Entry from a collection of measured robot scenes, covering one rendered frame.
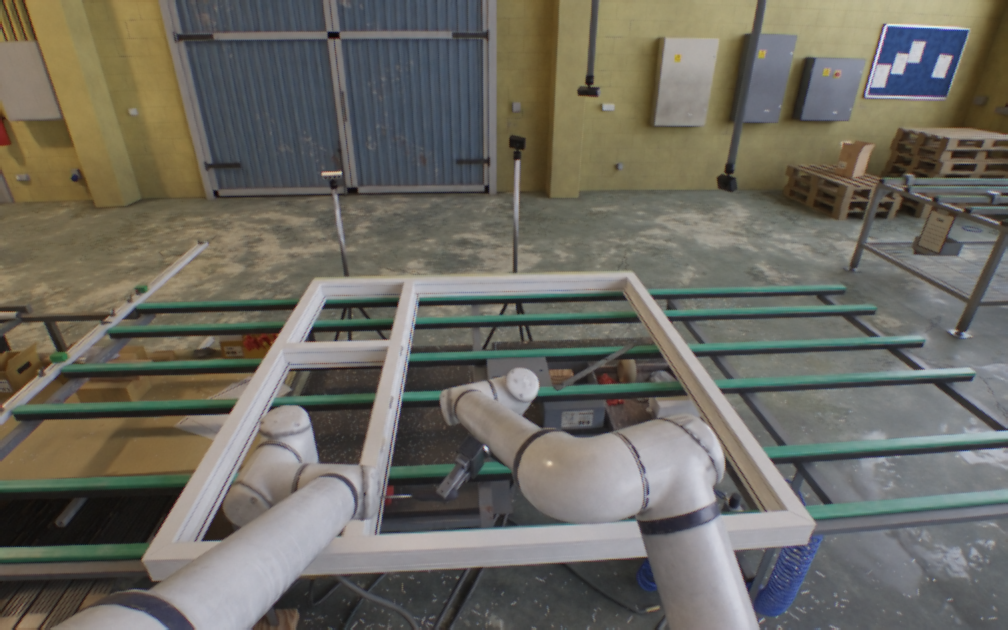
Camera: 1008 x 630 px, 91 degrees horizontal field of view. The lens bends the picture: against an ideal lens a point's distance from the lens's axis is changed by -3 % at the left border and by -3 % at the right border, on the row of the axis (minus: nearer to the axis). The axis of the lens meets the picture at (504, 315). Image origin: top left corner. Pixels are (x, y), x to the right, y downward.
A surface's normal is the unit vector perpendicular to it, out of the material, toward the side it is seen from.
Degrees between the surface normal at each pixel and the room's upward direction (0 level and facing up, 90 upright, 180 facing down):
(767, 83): 90
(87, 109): 90
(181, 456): 0
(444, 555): 90
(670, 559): 68
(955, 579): 0
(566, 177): 90
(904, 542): 0
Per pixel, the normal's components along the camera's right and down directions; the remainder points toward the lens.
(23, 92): 0.07, 0.47
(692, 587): -0.45, -0.11
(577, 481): -0.33, -0.32
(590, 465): -0.14, -0.59
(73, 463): 0.00, -0.88
